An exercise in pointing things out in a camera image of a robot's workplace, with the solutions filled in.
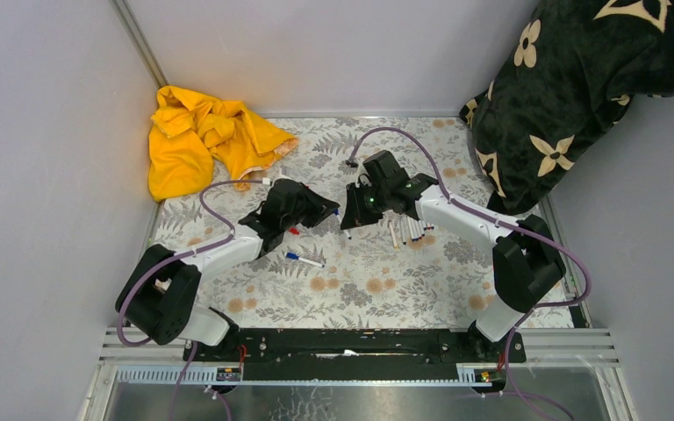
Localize blue cap marker lying crosswise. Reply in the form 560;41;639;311
284;252;326;268

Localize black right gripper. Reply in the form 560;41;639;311
341;182;391;231

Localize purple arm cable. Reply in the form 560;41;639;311
116;177;274;421
345;126;594;421

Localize black floral blanket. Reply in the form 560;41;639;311
460;1;674;215

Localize blue marker black eraser cap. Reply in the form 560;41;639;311
405;216;415;242

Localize yellow crumpled cloth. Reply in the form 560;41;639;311
147;85;298;202

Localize aluminium frame rail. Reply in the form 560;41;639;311
83;327;636;420

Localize floral patterned table mat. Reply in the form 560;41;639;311
130;117;574;330

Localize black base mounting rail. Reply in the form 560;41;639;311
183;328;527;382

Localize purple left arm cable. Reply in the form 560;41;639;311
116;177;274;421

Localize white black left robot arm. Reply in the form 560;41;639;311
115;178;339;360

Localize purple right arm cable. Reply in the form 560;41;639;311
345;126;594;421

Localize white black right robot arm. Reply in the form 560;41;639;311
341;151;566;361

